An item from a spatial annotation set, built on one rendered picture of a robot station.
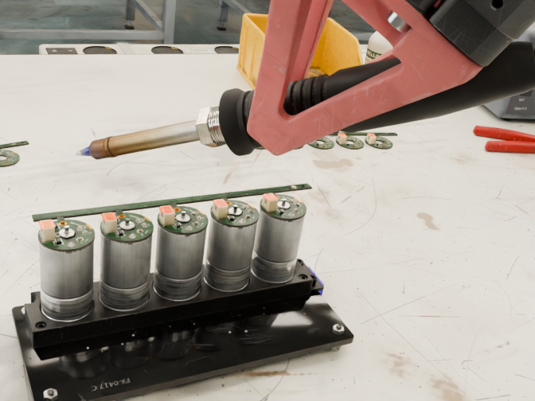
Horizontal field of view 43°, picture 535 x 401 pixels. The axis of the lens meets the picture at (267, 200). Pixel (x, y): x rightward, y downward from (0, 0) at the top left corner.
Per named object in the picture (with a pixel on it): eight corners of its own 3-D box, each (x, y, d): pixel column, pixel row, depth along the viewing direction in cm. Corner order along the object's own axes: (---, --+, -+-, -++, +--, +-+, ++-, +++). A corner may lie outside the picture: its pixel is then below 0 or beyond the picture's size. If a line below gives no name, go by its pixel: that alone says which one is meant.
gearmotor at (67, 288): (98, 330, 33) (100, 243, 31) (46, 340, 32) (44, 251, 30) (87, 299, 35) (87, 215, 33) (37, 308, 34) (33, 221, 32)
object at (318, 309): (289, 274, 42) (292, 258, 41) (351, 352, 36) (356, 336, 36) (12, 324, 35) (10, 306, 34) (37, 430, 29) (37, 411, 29)
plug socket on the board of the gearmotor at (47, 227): (60, 239, 31) (60, 227, 30) (41, 242, 30) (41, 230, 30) (57, 230, 31) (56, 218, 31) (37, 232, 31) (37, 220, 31)
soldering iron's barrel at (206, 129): (91, 174, 28) (232, 149, 25) (76, 138, 27) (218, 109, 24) (109, 161, 29) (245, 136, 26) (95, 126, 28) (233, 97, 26)
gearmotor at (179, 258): (205, 309, 36) (215, 227, 33) (161, 318, 35) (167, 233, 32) (189, 282, 38) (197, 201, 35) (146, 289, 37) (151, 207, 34)
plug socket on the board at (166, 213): (178, 223, 33) (180, 212, 33) (162, 226, 33) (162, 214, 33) (173, 216, 34) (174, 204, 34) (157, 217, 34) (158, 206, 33)
